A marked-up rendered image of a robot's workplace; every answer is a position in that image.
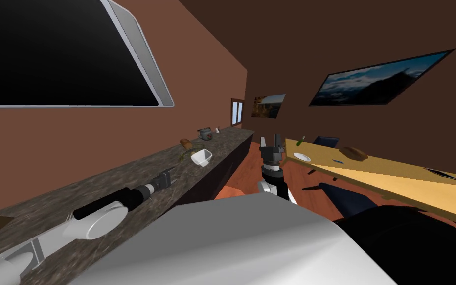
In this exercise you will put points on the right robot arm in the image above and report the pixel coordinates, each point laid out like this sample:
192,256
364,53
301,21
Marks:
272,176

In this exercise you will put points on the small landscape picture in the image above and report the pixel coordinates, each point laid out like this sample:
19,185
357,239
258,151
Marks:
268,106

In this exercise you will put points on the dark blue chair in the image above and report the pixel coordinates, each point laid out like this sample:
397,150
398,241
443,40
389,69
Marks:
326,141

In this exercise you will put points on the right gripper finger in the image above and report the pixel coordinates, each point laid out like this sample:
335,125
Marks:
278,141
263,143

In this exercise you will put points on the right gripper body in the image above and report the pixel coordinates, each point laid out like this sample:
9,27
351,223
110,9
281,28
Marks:
272,154

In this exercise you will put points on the white plate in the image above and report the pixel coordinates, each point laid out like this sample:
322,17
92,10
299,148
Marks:
302,157

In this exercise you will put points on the green bottle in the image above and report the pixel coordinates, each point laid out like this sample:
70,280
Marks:
300,141

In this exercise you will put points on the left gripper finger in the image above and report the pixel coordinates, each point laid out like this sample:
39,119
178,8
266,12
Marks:
173,182
171,171

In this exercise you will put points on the small brown-framed window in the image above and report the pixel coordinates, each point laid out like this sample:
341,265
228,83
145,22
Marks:
237,113

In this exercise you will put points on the brown bread loaf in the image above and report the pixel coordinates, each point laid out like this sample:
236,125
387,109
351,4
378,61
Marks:
186,143
354,153

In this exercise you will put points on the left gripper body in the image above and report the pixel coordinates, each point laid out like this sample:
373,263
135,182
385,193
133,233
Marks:
161,183

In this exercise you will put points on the small blue flat thing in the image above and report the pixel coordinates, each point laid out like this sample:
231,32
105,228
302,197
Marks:
338,162

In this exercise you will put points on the large black panel white frame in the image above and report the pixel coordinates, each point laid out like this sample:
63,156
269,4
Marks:
54,51

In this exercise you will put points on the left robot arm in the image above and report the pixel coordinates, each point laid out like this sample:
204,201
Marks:
101,215

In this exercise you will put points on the yellow wooden table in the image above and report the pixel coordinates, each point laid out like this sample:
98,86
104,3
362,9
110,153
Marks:
410,186

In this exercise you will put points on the grey kettle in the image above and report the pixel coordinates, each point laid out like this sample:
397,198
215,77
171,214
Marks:
205,134

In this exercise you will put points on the large mountain picture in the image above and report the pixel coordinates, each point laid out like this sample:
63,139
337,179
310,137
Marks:
374,81

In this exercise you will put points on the white square bowl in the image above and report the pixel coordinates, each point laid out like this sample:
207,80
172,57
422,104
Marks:
201,158

